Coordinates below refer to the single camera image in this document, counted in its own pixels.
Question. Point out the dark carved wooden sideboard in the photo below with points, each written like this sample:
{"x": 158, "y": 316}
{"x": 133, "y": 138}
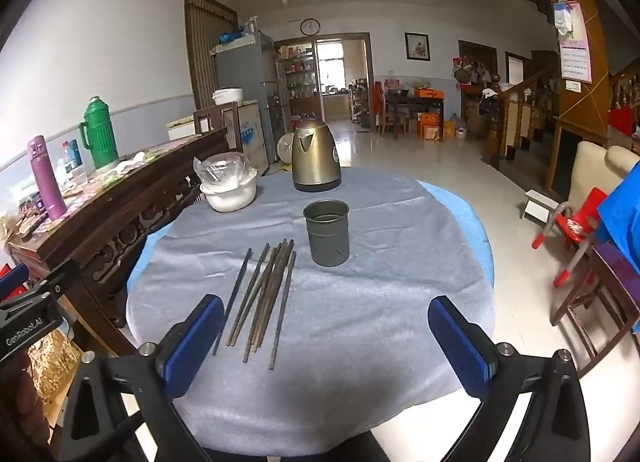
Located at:
{"x": 115, "y": 222}

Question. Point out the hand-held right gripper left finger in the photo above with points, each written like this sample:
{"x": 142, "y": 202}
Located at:
{"x": 192, "y": 342}

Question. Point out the yellow woven basket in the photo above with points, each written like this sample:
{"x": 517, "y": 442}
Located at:
{"x": 52, "y": 367}

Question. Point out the grey perforated metal utensil cup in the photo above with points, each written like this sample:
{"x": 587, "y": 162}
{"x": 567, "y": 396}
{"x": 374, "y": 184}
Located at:
{"x": 327, "y": 237}

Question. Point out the beige armchair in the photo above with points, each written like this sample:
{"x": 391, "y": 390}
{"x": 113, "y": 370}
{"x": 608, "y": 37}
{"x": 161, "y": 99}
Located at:
{"x": 595, "y": 167}

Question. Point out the clear water jug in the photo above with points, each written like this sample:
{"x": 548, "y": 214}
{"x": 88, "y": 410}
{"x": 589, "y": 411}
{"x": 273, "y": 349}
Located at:
{"x": 456, "y": 126}

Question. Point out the white step stool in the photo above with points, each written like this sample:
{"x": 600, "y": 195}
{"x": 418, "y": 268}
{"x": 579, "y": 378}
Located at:
{"x": 540, "y": 207}

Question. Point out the wooden stair railing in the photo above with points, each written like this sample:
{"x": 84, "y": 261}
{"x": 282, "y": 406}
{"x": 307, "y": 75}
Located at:
{"x": 510, "y": 112}

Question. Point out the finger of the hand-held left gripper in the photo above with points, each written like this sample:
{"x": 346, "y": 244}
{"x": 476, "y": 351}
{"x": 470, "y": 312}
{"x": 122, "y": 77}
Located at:
{"x": 12, "y": 278}

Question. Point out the purple bottle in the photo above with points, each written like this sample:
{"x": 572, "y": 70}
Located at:
{"x": 47, "y": 182}

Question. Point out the blue label water bottle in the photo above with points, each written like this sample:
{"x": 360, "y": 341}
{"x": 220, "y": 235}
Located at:
{"x": 72, "y": 159}

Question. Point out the dark wooden side table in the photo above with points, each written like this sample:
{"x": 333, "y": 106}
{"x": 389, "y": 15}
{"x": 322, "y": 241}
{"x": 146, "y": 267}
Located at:
{"x": 412, "y": 102}

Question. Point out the wooden chair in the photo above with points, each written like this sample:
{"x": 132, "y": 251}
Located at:
{"x": 215, "y": 119}

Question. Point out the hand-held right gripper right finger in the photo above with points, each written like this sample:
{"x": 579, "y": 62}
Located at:
{"x": 460, "y": 347}

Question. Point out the round wall clock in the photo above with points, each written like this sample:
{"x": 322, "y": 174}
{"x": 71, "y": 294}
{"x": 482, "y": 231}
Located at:
{"x": 310, "y": 26}

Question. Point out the pink wall calendar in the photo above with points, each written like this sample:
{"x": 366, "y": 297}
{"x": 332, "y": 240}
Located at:
{"x": 575, "y": 52}

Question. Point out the framed wall picture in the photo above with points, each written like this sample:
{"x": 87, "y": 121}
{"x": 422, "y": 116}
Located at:
{"x": 417, "y": 46}

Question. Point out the dark wooden chopstick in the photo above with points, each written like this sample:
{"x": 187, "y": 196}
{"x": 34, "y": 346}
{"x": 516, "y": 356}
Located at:
{"x": 232, "y": 302}

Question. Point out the grey table cloth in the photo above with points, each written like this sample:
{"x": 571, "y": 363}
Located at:
{"x": 350, "y": 332}

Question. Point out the grey refrigerator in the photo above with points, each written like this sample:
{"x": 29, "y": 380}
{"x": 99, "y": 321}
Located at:
{"x": 240, "y": 67}

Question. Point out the white pot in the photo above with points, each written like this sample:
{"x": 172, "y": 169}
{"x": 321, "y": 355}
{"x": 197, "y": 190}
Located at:
{"x": 227, "y": 197}

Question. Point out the small white fan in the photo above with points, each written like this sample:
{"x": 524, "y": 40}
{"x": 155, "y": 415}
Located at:
{"x": 285, "y": 152}

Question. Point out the clear plastic bag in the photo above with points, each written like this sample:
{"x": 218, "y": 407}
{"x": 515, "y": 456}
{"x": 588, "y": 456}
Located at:
{"x": 220, "y": 169}

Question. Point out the white cabinet with blue print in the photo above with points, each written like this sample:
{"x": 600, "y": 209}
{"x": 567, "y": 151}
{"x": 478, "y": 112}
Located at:
{"x": 252, "y": 134}

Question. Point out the green thermos flask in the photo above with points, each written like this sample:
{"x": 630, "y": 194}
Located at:
{"x": 100, "y": 134}

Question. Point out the dark wooden stool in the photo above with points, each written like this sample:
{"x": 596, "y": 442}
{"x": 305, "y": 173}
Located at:
{"x": 610, "y": 287}

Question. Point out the orange crate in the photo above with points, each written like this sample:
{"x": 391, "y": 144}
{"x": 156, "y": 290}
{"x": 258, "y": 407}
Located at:
{"x": 430, "y": 128}

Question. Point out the row of dark chopsticks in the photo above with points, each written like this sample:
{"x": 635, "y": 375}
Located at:
{"x": 266, "y": 302}

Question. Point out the brown curtain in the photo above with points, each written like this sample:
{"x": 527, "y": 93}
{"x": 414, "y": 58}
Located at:
{"x": 207, "y": 42}

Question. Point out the white cardboard box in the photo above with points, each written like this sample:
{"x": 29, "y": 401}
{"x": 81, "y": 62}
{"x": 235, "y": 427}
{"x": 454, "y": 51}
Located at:
{"x": 180, "y": 129}

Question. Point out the glass shelf cabinet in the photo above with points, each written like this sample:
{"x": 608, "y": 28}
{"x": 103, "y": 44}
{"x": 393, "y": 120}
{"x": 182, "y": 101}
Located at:
{"x": 299, "y": 77}

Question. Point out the red child chair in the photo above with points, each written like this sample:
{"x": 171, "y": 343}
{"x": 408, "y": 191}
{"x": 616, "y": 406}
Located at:
{"x": 575, "y": 227}

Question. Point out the blue cloth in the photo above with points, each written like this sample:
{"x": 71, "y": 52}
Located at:
{"x": 622, "y": 217}

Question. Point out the gold electric kettle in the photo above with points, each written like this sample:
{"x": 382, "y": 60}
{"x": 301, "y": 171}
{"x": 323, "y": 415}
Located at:
{"x": 315, "y": 157}

